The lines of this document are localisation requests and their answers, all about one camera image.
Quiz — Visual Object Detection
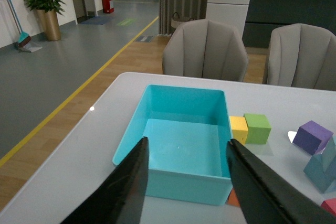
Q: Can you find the dark grey counter cabinet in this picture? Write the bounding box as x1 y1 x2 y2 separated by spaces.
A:
243 0 335 48

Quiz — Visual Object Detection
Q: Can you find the woven basket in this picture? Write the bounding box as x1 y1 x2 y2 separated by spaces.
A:
171 12 194 28

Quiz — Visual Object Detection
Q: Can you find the grey chair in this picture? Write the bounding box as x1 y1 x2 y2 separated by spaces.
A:
263 23 335 91
162 19 248 82

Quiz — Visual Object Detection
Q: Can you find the light blue cube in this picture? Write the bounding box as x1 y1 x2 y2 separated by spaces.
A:
321 137 335 177
303 154 335 193

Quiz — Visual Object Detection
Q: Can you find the red foam cube front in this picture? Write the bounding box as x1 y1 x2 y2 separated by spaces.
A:
321 198 336 216

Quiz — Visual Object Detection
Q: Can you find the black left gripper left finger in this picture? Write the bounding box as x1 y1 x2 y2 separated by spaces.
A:
62 137 149 223

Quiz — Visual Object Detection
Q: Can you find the yellow foam cube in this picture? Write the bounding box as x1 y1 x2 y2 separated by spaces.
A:
229 116 248 145

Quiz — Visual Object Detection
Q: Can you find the purple foam cube far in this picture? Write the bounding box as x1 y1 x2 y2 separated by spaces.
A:
293 121 333 155

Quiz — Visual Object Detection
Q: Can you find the turquoise plastic bin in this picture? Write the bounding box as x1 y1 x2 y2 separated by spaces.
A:
112 84 233 206

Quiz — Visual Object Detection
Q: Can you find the teal broom with dustpan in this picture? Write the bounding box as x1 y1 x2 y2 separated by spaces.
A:
6 0 42 52

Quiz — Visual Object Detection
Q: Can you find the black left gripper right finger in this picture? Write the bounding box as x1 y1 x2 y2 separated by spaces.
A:
226 139 335 223

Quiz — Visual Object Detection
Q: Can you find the orange foam cube near bin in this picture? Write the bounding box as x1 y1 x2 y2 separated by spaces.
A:
227 189 240 207

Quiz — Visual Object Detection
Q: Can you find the potted plant gold vase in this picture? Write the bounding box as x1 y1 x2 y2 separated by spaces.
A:
24 0 65 41

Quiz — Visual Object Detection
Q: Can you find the grey chair left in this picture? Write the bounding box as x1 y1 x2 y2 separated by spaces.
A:
162 19 248 82

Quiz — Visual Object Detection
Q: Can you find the grey chair right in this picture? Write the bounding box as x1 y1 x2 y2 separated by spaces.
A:
263 23 335 91

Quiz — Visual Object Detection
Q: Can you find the green foam cube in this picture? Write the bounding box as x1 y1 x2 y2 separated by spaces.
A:
244 113 271 145

